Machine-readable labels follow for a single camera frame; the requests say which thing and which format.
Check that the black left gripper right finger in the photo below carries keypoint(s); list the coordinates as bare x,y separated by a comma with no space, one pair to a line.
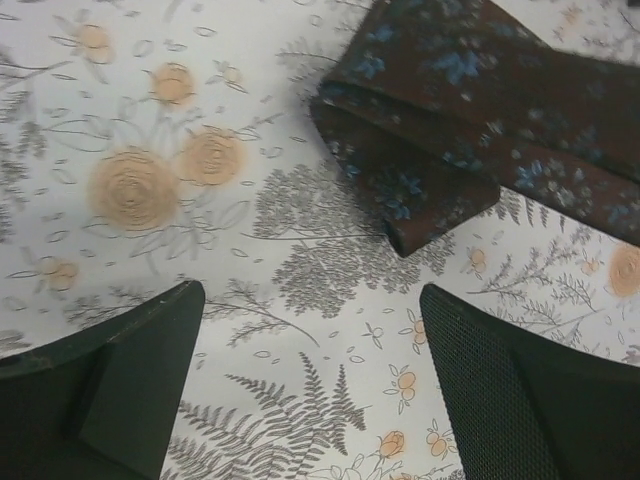
525,407

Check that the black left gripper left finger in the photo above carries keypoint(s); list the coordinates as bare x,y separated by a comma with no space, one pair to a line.
101,403

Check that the brown blue floral tie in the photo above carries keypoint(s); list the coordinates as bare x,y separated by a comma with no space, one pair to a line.
435,107

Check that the floral patterned table mat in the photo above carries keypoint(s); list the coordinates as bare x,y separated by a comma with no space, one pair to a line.
144,143

